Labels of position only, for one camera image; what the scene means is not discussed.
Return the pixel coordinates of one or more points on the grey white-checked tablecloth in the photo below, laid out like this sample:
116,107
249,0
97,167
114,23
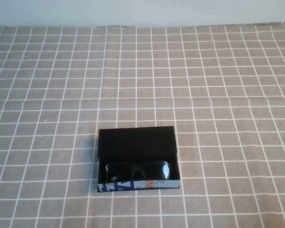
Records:
47,99

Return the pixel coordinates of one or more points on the black sunglasses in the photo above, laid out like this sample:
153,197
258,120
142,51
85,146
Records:
120,169

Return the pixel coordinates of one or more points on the black glasses case printed front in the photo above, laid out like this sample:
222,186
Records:
135,142

